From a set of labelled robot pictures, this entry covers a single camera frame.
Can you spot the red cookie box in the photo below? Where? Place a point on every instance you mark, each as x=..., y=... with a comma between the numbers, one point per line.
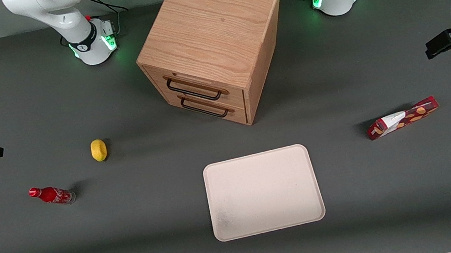
x=405, y=117

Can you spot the wooden cabinet drawer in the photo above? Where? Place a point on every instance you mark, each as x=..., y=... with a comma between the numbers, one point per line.
x=239, y=114
x=234, y=95

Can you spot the wooden two-drawer cabinet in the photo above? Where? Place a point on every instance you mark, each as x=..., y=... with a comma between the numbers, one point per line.
x=207, y=23

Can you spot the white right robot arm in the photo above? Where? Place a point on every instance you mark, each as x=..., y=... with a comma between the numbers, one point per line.
x=84, y=35

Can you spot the cream plastic tray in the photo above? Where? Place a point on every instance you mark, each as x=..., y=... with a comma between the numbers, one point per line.
x=263, y=191

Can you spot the yellow lemon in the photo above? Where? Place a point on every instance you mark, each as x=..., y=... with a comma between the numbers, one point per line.
x=98, y=150

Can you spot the red cola bottle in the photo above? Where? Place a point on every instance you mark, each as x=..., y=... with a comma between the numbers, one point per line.
x=52, y=194

